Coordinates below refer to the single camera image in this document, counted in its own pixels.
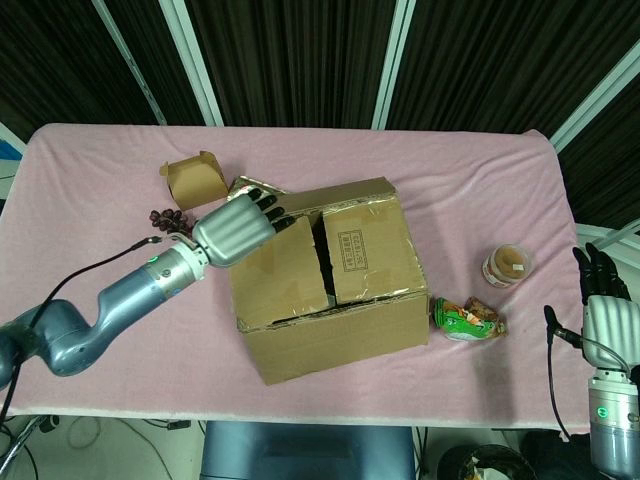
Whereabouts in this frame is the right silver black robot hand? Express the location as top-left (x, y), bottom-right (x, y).
top-left (572, 243), bottom-right (640, 374)

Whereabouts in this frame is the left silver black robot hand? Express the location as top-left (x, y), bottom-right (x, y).
top-left (191, 185), bottom-right (297, 270)

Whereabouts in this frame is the large brown cardboard box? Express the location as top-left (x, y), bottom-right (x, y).
top-left (227, 175), bottom-right (431, 386)

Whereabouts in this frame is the small kraft paper box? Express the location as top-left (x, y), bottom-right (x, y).
top-left (159, 149), bottom-right (230, 211)

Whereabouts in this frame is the gold red foil packet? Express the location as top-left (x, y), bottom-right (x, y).
top-left (227, 174), bottom-right (289, 204)

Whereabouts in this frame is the dark red grape bunch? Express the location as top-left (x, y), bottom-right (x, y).
top-left (148, 207), bottom-right (199, 237)

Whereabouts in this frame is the jar with orange label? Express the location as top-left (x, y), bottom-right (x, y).
top-left (482, 242), bottom-right (532, 289)

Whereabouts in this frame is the pink fleece tablecloth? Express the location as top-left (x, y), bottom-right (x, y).
top-left (0, 122), bottom-right (609, 434)

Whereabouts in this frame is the green snack bag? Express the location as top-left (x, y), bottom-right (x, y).
top-left (430, 295), bottom-right (509, 342)

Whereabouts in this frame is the black trash bin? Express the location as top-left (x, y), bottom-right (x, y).
top-left (437, 442), bottom-right (541, 480)

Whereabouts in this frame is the black pleated curtain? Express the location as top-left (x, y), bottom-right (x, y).
top-left (0, 0), bottom-right (640, 226)

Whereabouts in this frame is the blue-grey robot torso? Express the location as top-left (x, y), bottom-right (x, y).
top-left (199, 419), bottom-right (417, 480)

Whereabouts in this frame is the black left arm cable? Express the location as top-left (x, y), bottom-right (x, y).
top-left (0, 234), bottom-right (166, 426)

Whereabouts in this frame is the wide white frame post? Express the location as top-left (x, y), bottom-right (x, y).
top-left (159, 0), bottom-right (225, 127)
top-left (547, 47), bottom-right (640, 154)
top-left (369, 0), bottom-right (417, 130)

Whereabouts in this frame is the thin white frame post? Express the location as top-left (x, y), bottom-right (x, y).
top-left (92, 0), bottom-right (167, 126)

